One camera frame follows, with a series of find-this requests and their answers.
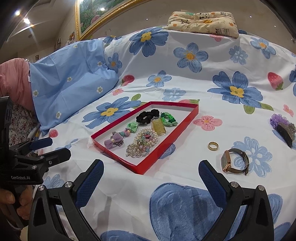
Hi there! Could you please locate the floral printed bed sheet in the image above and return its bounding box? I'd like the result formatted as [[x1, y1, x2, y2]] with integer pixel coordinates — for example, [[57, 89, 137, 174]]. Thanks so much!
[[32, 27, 296, 241]]

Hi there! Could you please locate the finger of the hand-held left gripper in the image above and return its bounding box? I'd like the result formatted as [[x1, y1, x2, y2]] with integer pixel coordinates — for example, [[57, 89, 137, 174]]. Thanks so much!
[[9, 137, 53, 155], [17, 148, 72, 174]]

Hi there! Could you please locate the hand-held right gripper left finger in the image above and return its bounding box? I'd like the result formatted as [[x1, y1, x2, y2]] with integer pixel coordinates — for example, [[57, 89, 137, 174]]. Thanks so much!
[[27, 159, 104, 241]]

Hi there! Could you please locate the red shallow tray box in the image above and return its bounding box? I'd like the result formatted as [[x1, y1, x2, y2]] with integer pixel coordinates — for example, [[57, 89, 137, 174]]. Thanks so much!
[[90, 101, 199, 175]]

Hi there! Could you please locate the rose gold wristwatch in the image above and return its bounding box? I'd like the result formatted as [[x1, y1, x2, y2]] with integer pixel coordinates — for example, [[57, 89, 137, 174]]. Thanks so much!
[[221, 149, 250, 176]]

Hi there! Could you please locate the purple bow hair clip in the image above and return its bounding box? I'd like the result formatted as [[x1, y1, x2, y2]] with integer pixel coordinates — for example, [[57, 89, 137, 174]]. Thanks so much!
[[104, 131, 124, 147]]

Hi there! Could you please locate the rhinestone hair clip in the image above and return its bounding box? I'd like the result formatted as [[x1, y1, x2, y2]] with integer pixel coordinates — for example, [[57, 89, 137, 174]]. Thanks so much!
[[125, 142, 151, 159]]

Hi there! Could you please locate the cream panda print cushion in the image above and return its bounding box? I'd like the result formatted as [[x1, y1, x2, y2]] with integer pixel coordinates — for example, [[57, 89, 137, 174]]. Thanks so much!
[[163, 10, 240, 39]]

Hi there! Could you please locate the green braided hair tie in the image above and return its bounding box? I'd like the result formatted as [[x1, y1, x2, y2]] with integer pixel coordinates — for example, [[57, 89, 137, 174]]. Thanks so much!
[[160, 112, 178, 127]]

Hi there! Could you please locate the small floral patterned cloth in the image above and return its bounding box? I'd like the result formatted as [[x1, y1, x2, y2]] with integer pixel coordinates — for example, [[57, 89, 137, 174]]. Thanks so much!
[[10, 103, 40, 145]]

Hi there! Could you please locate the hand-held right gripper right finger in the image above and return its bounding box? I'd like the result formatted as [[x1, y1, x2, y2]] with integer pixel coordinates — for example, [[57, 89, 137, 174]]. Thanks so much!
[[198, 159, 274, 241]]

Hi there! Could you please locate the pink pillow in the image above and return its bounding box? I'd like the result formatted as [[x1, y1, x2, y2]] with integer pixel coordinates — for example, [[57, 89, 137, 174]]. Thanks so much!
[[0, 58, 38, 114]]

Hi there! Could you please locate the pearl bead bracelet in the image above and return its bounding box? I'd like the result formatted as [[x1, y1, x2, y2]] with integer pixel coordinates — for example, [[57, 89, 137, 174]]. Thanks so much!
[[133, 128, 160, 149]]

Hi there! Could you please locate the black fabric scrunchie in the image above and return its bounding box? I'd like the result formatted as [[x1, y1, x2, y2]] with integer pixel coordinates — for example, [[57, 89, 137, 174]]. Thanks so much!
[[136, 109, 160, 124]]

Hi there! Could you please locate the purple flower hair claw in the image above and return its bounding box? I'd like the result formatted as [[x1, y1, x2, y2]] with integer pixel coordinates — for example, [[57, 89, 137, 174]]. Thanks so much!
[[270, 113, 296, 149]]

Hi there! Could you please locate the amber translucent hair clip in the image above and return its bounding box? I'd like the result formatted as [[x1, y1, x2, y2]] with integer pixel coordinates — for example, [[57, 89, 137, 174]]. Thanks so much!
[[151, 118, 167, 135]]

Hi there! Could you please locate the blue flower print pillow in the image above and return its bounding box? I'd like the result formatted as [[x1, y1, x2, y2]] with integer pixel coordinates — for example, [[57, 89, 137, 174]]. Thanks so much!
[[29, 38, 119, 137]]

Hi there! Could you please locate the gold framed painting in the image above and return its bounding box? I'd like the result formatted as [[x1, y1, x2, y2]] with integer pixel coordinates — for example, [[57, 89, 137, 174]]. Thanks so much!
[[74, 0, 148, 41]]

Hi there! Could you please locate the person's left hand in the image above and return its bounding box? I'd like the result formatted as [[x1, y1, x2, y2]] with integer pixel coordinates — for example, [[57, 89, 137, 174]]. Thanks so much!
[[0, 185, 35, 224]]

